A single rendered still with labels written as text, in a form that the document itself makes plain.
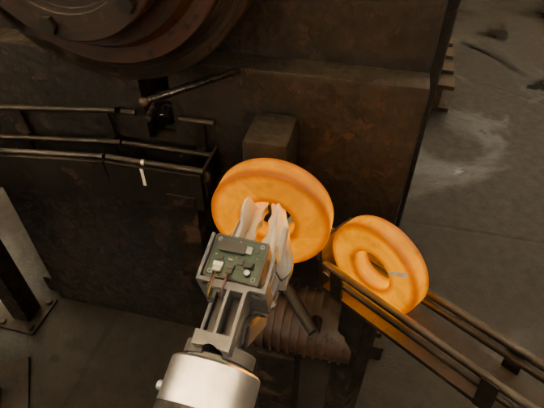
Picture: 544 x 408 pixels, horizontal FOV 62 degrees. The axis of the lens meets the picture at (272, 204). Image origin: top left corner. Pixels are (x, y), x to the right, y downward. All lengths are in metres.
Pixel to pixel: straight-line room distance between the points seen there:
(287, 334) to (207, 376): 0.43
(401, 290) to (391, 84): 0.33
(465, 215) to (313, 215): 1.40
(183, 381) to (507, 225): 1.63
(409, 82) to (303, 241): 0.34
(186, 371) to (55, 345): 1.13
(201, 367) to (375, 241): 0.31
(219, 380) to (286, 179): 0.22
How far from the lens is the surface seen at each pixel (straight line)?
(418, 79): 0.80
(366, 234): 0.64
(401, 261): 0.62
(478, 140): 2.35
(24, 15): 0.71
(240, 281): 0.44
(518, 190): 2.12
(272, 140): 0.74
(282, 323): 0.83
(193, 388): 0.43
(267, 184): 0.52
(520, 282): 1.75
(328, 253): 0.72
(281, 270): 0.51
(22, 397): 1.49
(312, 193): 0.52
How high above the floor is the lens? 1.22
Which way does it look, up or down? 43 degrees down
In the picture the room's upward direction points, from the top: straight up
